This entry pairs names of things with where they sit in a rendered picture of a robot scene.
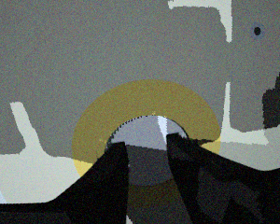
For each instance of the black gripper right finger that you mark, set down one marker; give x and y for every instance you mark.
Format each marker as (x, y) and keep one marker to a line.
(219, 191)

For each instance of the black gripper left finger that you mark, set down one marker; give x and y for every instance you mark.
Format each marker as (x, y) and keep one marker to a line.
(98, 197)

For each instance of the dark grey rectangular panel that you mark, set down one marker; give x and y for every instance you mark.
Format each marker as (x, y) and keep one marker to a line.
(72, 71)

